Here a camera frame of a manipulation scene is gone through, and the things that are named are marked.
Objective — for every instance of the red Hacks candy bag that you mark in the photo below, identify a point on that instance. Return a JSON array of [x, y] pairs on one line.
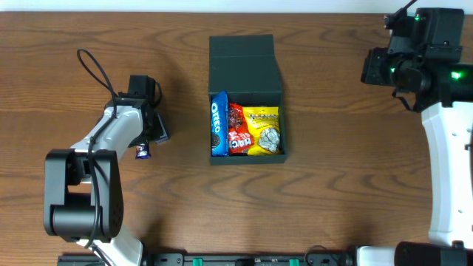
[[239, 138]]

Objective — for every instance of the small blue candy box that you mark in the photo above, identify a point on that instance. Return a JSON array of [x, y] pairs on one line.
[[161, 134]]

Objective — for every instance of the yellow Hacks candy bag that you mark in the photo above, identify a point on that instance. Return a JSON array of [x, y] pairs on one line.
[[263, 126]]

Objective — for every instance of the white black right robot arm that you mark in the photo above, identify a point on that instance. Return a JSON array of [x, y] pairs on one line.
[[423, 58]]

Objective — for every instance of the blue Oreo cookie pack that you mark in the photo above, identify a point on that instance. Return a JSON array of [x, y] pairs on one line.
[[219, 125]]

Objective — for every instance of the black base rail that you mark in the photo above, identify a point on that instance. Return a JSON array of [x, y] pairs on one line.
[[312, 259]]

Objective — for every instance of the Dairy Milk chocolate bar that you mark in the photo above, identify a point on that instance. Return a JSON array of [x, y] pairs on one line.
[[142, 151]]

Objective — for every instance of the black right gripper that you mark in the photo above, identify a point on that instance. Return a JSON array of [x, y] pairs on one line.
[[369, 66]]

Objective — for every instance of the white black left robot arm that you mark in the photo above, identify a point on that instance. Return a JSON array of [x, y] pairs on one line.
[[83, 198]]

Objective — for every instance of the dark green gift box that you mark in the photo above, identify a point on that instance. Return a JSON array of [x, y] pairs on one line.
[[245, 67]]

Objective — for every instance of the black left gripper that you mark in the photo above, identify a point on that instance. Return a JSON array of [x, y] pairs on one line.
[[139, 140]]

